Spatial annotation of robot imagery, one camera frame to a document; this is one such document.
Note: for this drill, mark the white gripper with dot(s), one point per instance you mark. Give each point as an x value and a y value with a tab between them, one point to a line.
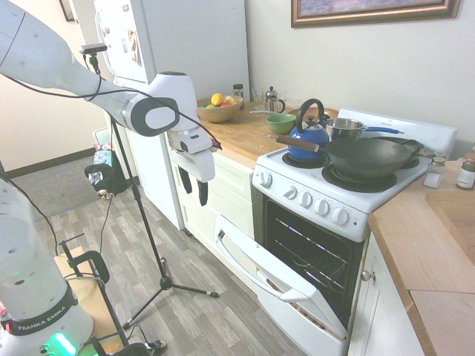
197	155

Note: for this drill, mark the white oven door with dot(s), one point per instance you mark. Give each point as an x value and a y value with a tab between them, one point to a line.
276	272

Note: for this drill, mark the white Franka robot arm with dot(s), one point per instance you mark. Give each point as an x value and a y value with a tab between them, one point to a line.
44	70

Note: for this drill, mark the white lower cabinets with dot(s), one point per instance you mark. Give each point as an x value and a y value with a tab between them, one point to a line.
219	200

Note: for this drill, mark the wooden fruit bowl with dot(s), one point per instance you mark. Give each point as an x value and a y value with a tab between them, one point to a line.
219	110

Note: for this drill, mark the yellow lemon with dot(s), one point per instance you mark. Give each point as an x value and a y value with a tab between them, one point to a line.
217	99

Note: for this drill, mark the black bag with floral print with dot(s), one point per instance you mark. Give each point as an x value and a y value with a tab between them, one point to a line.
102	178

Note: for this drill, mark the white trash bin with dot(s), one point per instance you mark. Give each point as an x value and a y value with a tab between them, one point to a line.
104	140

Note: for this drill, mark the dark-lidded glass jar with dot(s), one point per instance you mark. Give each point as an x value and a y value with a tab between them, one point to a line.
238	91

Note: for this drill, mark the green bowl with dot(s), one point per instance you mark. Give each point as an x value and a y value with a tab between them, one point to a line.
281	122

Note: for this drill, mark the drinking glass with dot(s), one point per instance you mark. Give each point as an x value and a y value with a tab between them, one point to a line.
258	100

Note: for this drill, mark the glass French press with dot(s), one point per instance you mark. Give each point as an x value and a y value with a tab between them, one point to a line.
274	101

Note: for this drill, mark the white refrigerator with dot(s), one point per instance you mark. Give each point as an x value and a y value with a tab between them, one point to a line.
159	74

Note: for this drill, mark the blue kettle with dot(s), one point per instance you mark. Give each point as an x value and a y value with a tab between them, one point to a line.
308	139

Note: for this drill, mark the white electric stove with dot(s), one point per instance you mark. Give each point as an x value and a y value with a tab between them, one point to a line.
345	193

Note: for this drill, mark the round metal cabinet knob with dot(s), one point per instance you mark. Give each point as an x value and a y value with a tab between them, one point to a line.
367	276

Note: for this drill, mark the black skillet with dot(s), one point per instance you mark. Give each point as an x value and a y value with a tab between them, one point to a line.
408	145

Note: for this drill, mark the glass spice jar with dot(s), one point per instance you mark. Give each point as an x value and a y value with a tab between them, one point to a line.
435	172

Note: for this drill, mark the framed painting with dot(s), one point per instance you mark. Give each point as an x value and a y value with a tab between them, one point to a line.
375	11

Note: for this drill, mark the brown-lidded spice jar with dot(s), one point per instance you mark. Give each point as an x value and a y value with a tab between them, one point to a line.
467	173

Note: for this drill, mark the camera on black tripod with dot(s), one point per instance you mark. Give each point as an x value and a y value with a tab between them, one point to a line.
126	178

